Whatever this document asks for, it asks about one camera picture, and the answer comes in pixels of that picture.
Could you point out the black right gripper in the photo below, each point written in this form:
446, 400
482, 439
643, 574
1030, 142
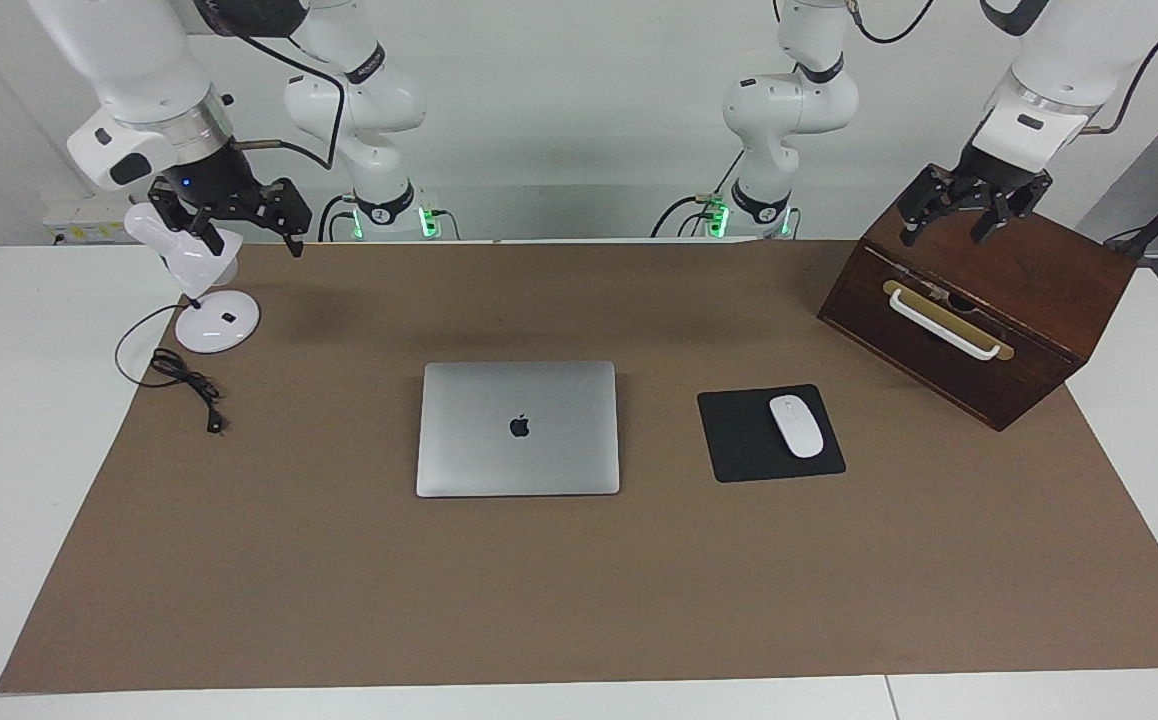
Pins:
219, 180

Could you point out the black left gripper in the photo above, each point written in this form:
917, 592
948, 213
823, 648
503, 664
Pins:
989, 175

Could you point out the silver grey laptop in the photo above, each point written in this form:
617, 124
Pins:
519, 430

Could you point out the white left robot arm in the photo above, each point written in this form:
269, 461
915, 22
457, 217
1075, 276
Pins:
799, 100

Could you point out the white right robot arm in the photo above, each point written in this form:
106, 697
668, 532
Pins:
139, 60

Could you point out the dark brown wooden box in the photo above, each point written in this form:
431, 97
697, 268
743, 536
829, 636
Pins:
1019, 290

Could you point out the white desk lamp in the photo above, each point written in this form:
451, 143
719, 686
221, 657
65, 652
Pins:
214, 325

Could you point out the white power strip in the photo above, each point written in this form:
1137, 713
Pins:
84, 220

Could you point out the white computer mouse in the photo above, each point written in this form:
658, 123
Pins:
797, 426

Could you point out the black mouse pad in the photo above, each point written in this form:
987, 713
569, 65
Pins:
739, 440

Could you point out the brown table mat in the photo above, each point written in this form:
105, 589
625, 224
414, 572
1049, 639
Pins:
579, 580

